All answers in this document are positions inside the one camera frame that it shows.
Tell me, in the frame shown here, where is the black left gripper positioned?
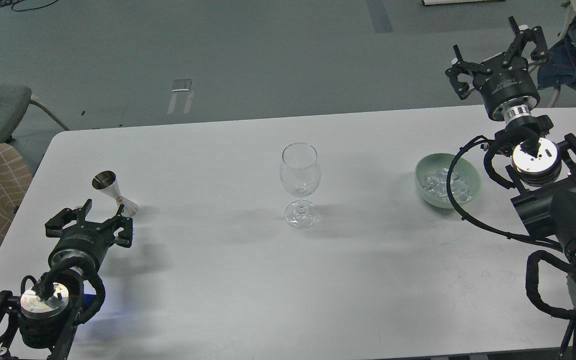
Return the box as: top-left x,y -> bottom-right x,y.
45,198 -> 134,272

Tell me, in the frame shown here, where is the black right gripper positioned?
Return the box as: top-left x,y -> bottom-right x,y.
445,16 -> 550,122

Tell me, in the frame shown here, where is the steel double jigger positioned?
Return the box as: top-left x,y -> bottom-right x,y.
91,170 -> 138,217

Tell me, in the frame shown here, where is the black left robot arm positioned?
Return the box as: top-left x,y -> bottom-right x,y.
0,199 -> 134,360

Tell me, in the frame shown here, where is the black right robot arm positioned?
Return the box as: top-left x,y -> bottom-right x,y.
445,17 -> 576,360

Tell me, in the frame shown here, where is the ice cubes pile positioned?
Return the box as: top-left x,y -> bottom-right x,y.
420,168 -> 473,203

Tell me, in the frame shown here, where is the clear wine glass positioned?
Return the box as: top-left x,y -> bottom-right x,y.
279,142 -> 322,229

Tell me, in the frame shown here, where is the green bowl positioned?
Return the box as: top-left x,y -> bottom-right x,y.
414,153 -> 482,209

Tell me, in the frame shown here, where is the metal floor plate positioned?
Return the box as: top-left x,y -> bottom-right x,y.
170,79 -> 193,92

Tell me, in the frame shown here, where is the black floor cable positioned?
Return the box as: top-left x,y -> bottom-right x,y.
0,0 -> 59,22

